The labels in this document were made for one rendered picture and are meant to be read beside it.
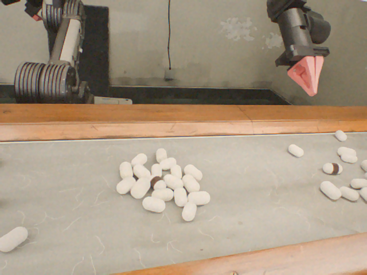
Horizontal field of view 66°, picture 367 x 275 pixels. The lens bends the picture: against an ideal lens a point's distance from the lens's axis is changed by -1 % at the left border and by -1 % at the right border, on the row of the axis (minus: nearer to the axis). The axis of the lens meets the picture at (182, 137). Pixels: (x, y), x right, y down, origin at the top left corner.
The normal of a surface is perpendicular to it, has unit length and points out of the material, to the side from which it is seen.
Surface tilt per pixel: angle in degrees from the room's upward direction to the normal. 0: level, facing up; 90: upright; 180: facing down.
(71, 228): 0
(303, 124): 45
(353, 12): 90
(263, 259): 0
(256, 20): 90
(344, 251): 0
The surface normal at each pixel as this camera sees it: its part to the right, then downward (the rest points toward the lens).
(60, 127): 0.28, -0.24
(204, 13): 0.27, 0.51
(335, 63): -0.95, 0.04
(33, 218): 0.13, -0.86
